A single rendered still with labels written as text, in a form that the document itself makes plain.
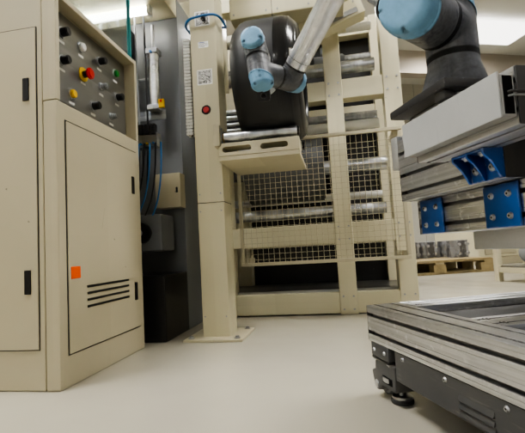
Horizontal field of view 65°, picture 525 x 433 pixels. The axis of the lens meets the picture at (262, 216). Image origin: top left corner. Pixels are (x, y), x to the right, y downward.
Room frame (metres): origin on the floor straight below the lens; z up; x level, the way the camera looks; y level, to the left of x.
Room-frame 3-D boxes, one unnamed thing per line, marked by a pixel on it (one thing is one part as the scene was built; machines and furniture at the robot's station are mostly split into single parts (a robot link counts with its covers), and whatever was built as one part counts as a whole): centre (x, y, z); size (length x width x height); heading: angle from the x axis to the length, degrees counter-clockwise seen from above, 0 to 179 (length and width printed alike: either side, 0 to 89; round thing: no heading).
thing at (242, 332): (1.96, 0.22, 0.01); 0.27 x 0.27 x 0.02; 80
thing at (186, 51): (1.95, 0.31, 1.19); 0.05 x 0.04 x 0.48; 170
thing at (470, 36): (0.94, -0.47, 0.88); 0.13 x 0.12 x 0.14; 129
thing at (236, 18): (2.21, -0.21, 1.71); 0.61 x 0.25 x 0.15; 80
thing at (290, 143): (1.80, -0.01, 0.84); 0.36 x 0.09 x 0.06; 80
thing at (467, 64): (0.95, -0.47, 0.77); 0.15 x 0.15 x 0.10
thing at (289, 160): (1.94, -0.03, 0.80); 0.37 x 0.36 x 0.02; 170
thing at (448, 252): (5.12, -1.93, 0.19); 1.33 x 0.93 x 0.37; 99
